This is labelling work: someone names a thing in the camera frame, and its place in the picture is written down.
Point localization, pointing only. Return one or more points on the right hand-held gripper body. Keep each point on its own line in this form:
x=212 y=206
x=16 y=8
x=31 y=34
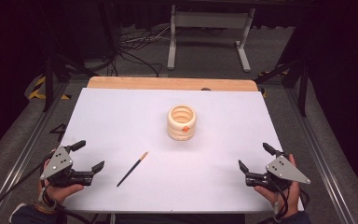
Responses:
x=284 y=170

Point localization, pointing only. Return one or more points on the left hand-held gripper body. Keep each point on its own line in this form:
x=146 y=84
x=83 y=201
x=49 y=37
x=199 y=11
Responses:
x=57 y=162

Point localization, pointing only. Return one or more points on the aluminium floor rail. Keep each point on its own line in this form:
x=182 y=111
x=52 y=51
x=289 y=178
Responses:
x=28 y=149
x=320 y=155

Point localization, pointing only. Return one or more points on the white metal stand frame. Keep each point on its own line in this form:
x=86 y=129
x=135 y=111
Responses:
x=209 y=20

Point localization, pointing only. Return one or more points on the white table cover sheet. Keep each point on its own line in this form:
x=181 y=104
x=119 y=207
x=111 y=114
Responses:
x=174 y=174

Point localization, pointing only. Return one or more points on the wooden table board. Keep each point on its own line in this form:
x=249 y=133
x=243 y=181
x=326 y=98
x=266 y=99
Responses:
x=155 y=83

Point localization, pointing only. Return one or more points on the cream ribbed pen holder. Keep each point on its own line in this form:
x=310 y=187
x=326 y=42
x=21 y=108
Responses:
x=181 y=131

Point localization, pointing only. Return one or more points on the yellow black floor tape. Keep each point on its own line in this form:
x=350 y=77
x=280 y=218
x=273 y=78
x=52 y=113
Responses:
x=38 y=91

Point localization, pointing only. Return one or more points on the person's right hand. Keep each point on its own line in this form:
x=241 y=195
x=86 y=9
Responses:
x=293 y=197

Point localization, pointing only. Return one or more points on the person's left hand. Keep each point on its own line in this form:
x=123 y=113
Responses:
x=57 y=193

